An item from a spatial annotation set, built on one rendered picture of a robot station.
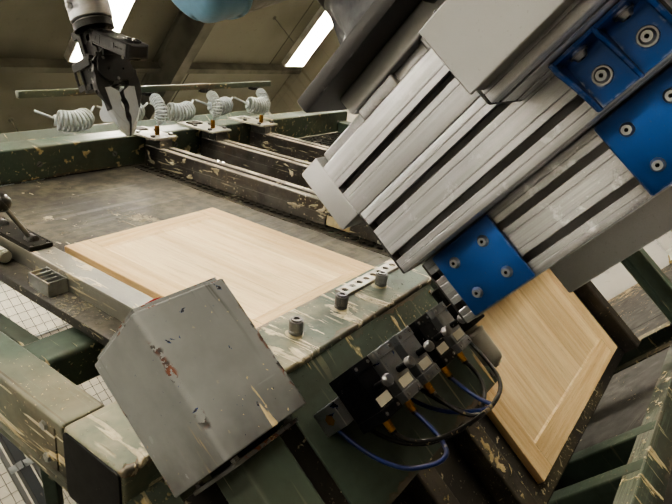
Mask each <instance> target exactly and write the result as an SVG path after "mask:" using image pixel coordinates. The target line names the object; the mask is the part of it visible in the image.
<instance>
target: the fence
mask: <svg viewBox="0 0 672 504"><path fill-rule="evenodd" d="M0 246H2V247H4V248H6V249H7V250H9V251H10V252H11V253H12V259H14V260H16V261H17V262H19V263H21V264H23V265H24V266H26V267H28V268H29V269H31V270H33V271H35V270H38V269H42V268H45V267H49V268H50V269H52V270H54V271H56V272H58V273H59V274H61V275H63V276H65V277H67V282H68V291H69V292H71V293H73V294H75V295H76V296H78V297H80V298H82V299H83V300H85V301H87V302H88V303H90V304H92V305H94V306H95V307H97V308H99V309H101V310H102V311H104V312H106V313H108V314H109V315H111V316H113V317H115V318H116V319H118V320H120V321H121V322H123V321H124V320H125V318H126V317H127V316H128V314H129V313H130V312H131V310H132V309H134V308H136V307H139V306H141V305H144V304H145V303H147V302H149V301H151V300H153V298H152V297H150V296H148V295H146V294H144V293H142V292H140V291H138V290H136V289H134V288H132V287H130V286H128V285H127V284H125V283H123V282H121V281H119V280H117V279H115V278H113V277H111V276H109V275H107V274H105V273H103V272H102V271H100V270H98V269H96V268H94V267H92V266H90V265H88V264H86V263H84V262H82V261H80V260H78V259H77V258H75V257H73V256H71V255H69V254H67V253H65V252H63V251H61V250H59V249H57V248H55V247H53V246H52V247H49V248H45V249H41V250H37V251H33V252H29V251H27V250H26V249H24V248H22V247H20V246H18V245H17V244H15V243H13V242H11V241H9V240H7V239H6V238H4V237H2V236H0Z"/></svg>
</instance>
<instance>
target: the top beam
mask: <svg viewBox="0 0 672 504"><path fill-rule="evenodd" d="M263 120H265V121H269V122H270V121H274V123H278V125H276V126H274V127H273V133H277V134H281V135H285V136H289V137H293V138H300V137H306V136H312V135H319V134H325V133H331V132H337V123H338V122H339V121H343V120H347V111H345V110H339V111H327V112H315V113H306V112H304V111H298V112H288V113H278V114H269V115H263ZM215 125H217V126H221V127H223V126H226V127H227V128H228V129H231V130H232V131H229V132H226V140H231V141H235V142H239V143H242V144H246V145H249V146H250V131H251V125H250V124H246V123H242V122H238V121H234V120H230V119H221V120H215ZM160 131H162V132H166V133H173V135H176V136H178V138H174V139H172V147H175V148H178V149H181V150H185V151H188V152H191V153H195V154H200V153H201V137H202V131H200V130H197V129H193V128H189V127H186V126H182V125H179V124H173V125H164V126H160ZM145 145H146V144H145V138H143V137H140V136H137V135H132V136H126V135H125V134H124V133H123V132H122V131H120V130H116V131H107V132H97V133H88V134H78V135H68V136H59V137H49V138H40V139H30V140H21V141H11V142H2V143H0V186H1V185H7V184H13V183H19V182H26V181H32V180H38V179H44V178H50V177H57V176H63V175H69V174H75V173H82V172H88V171H94V170H100V169H107V168H113V167H119V166H125V165H132V164H138V163H144V162H145Z"/></svg>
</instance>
